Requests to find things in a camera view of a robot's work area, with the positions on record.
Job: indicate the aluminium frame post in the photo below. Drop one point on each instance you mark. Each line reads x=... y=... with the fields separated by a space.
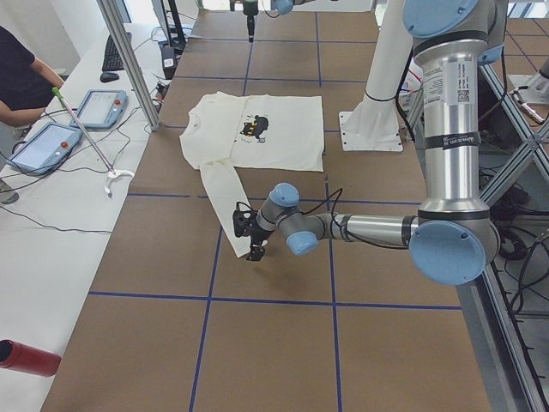
x=115 y=25

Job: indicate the cream long-sleeve cat shirt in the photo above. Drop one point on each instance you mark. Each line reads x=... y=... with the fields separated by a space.
x=226 y=132

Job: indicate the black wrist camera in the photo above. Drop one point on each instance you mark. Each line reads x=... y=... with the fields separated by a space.
x=240 y=220

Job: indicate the black power adapter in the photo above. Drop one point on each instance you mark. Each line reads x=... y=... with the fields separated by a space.
x=168 y=61

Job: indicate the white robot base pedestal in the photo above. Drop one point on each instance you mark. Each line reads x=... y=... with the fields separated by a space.
x=373 y=124

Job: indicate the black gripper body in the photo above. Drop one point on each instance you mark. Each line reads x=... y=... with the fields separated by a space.
x=250 y=20
x=258 y=235

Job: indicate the black computer mouse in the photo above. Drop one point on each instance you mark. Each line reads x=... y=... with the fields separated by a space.
x=107 y=76

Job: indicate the blue teach pendant near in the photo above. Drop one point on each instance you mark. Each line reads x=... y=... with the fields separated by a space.
x=46 y=150

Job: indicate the silver reacher grabber stick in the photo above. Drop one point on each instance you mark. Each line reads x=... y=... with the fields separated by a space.
x=86 y=133

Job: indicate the white side table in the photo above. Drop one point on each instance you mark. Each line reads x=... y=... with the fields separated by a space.
x=53 y=237

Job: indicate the black keyboard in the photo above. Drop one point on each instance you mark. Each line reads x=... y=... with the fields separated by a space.
x=112 y=60

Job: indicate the blue teach pendant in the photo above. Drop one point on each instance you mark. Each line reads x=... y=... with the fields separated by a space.
x=46 y=150
x=101 y=109

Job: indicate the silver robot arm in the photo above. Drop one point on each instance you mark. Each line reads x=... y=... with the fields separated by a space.
x=283 y=7
x=451 y=238

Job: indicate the blue teach pendant far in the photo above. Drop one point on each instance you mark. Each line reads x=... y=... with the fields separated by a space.
x=101 y=109

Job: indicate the person in black shirt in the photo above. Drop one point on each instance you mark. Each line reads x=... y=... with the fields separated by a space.
x=26 y=83

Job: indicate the red water bottle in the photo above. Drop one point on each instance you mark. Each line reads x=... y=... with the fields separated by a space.
x=20 y=357

